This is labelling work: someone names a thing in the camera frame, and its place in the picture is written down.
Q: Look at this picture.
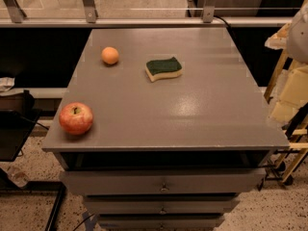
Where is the red yellow apple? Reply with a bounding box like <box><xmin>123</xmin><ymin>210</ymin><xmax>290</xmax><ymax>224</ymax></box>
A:
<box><xmin>59</xmin><ymin>102</ymin><xmax>93</xmax><ymax>135</ymax></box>

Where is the yellow wooden frame stand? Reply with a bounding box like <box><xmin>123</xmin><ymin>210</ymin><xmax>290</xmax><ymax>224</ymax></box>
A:
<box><xmin>258</xmin><ymin>0</ymin><xmax>308</xmax><ymax>187</ymax></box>

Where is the black side table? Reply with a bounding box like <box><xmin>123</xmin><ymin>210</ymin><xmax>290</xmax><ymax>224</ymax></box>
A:
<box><xmin>0</xmin><ymin>90</ymin><xmax>42</xmax><ymax>163</ymax></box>

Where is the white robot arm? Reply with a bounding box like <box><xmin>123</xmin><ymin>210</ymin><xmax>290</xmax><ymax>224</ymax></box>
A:
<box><xmin>265</xmin><ymin>4</ymin><xmax>308</xmax><ymax>123</ymax></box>

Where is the grey drawer cabinet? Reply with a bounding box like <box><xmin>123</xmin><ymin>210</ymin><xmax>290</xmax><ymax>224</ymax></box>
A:
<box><xmin>43</xmin><ymin>28</ymin><xmax>288</xmax><ymax>230</ymax></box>

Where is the metal glass railing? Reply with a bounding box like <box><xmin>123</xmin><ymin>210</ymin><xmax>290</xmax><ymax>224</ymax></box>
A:
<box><xmin>0</xmin><ymin>0</ymin><xmax>299</xmax><ymax>28</ymax></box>

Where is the orange fruit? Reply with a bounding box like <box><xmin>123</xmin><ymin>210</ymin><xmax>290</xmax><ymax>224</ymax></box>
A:
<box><xmin>101</xmin><ymin>47</ymin><xmax>119</xmax><ymax>65</ymax></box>

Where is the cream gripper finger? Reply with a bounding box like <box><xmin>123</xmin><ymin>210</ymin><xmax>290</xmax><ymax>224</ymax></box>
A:
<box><xmin>269</xmin><ymin>64</ymin><xmax>308</xmax><ymax>123</ymax></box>

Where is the green yellow sponge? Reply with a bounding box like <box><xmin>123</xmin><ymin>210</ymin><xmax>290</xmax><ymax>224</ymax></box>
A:
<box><xmin>145</xmin><ymin>57</ymin><xmax>182</xmax><ymax>82</ymax></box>

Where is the black cable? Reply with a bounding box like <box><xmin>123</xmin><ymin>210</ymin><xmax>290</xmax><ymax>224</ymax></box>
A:
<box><xmin>213</xmin><ymin>14</ymin><xmax>239</xmax><ymax>40</ymax></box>

